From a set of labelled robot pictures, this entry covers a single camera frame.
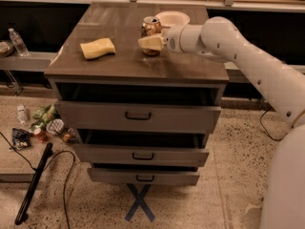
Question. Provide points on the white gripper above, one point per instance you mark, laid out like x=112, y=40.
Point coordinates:
x=172, y=38

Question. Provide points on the orange soda can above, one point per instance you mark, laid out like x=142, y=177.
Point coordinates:
x=151, y=25

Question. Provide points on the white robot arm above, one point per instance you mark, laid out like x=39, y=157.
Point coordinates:
x=280, y=84

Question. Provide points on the red can on floor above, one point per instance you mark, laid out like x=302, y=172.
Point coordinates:
x=40, y=135

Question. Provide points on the white bowl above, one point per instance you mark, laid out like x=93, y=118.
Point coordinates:
x=171, y=18

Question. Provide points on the yellow sponge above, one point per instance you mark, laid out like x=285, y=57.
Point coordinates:
x=97, y=48

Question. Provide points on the top grey drawer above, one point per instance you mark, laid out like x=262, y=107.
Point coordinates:
x=138, y=117

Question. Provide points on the grey drawer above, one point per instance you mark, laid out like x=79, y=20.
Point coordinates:
x=136, y=155
x=143, y=177
x=138, y=117

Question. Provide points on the grey drawer cabinet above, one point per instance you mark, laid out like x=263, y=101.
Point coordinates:
x=131, y=77

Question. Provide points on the brown snack on floor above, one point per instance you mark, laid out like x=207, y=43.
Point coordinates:
x=69, y=136

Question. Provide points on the white patterned cup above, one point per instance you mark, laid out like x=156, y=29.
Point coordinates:
x=55, y=127

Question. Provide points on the middle grey drawer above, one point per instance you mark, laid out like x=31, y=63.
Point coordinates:
x=136, y=155

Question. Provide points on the clear plastic water bottle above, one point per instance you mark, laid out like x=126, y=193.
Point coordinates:
x=18, y=42

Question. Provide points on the bottom grey drawer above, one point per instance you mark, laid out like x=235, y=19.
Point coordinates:
x=143, y=177

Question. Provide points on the bowl on left shelf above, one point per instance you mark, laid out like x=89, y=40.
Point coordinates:
x=6, y=48

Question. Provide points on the small bottle on floor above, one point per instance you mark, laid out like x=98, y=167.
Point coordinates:
x=22, y=114

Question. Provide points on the blue tape cross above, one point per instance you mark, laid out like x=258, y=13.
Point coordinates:
x=139, y=202

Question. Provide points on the dark chip bag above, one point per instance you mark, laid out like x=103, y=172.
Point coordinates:
x=20, y=138

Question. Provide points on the black stand leg left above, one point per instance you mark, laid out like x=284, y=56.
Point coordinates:
x=22, y=213

